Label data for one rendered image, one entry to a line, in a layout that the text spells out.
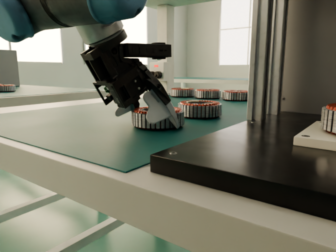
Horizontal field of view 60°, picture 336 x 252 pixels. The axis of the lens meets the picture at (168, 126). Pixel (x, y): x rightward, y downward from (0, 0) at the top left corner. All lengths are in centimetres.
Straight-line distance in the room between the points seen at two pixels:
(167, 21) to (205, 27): 654
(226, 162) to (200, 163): 3
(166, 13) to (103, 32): 97
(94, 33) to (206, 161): 29
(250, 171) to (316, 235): 8
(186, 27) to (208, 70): 132
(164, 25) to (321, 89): 91
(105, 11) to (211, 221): 24
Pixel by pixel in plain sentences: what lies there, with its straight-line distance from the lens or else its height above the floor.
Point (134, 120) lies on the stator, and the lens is 59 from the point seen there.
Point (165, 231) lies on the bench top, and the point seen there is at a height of 71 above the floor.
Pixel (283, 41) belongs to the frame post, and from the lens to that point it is 70.
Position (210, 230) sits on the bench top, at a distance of 28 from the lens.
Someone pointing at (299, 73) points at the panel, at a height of 86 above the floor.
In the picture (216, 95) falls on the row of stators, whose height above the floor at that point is 76.
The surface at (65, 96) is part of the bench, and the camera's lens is 162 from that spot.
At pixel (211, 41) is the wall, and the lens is 786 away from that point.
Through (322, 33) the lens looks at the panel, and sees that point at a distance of 74.
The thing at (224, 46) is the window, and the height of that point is 144.
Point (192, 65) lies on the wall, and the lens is 812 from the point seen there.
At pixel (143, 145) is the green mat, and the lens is 46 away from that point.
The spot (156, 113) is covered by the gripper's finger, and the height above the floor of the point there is 79.
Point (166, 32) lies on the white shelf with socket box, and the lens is 145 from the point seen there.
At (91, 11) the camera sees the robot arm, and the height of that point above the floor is 93.
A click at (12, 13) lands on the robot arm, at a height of 93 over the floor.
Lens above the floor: 87
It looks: 11 degrees down
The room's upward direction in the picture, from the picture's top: straight up
